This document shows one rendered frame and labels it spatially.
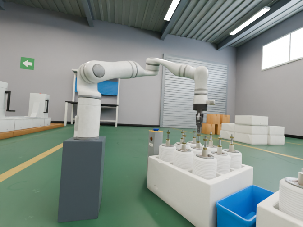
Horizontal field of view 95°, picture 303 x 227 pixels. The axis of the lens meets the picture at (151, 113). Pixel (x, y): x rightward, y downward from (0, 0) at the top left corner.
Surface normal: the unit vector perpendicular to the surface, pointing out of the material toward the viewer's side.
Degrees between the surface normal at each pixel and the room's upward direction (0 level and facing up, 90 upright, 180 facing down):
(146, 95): 90
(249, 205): 88
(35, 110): 78
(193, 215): 90
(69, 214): 90
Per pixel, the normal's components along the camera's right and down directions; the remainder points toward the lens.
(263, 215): -0.84, -0.06
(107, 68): 0.78, -0.10
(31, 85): 0.23, -0.01
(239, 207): 0.55, -0.03
